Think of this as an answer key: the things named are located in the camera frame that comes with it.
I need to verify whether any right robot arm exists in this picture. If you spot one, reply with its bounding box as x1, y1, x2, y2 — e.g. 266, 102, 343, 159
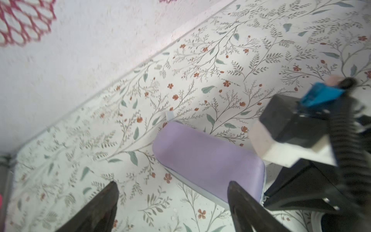
249, 78, 371, 232

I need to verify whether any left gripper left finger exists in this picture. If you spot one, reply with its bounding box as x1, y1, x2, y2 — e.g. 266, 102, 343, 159
57, 181, 119, 232

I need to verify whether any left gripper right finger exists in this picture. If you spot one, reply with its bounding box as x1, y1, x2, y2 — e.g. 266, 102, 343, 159
228, 181, 289, 232

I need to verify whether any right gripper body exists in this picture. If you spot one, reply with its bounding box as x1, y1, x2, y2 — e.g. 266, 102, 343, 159
264, 159, 371, 232

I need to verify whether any floral table mat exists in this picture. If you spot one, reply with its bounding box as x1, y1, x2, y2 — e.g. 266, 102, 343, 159
4, 1, 371, 232

